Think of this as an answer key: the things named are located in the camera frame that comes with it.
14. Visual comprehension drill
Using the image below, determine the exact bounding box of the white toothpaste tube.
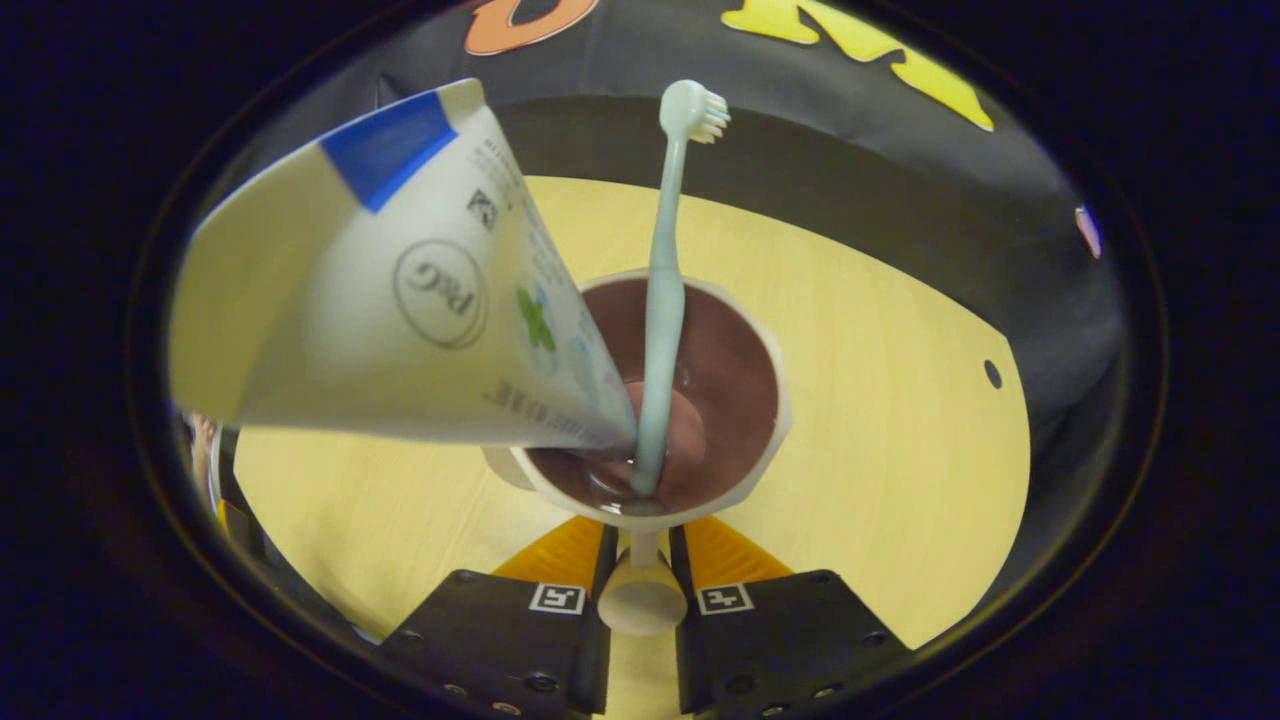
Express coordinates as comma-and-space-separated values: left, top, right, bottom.
167, 78, 639, 452

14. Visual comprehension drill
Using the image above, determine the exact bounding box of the light green toothbrush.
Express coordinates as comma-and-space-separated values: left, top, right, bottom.
629, 80, 732, 499

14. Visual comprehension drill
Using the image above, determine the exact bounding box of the black backdrop cloth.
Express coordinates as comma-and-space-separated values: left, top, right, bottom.
230, 0, 1126, 441

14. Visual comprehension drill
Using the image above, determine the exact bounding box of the beige cup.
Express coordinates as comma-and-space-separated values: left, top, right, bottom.
482, 268, 794, 638

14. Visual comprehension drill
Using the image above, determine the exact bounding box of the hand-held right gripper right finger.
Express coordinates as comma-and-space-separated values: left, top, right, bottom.
667, 514, 913, 720

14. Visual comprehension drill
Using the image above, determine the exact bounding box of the wooden desktop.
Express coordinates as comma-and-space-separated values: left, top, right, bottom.
232, 175, 1032, 720

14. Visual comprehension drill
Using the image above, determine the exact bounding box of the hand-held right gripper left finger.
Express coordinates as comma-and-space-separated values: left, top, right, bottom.
378, 514, 620, 720

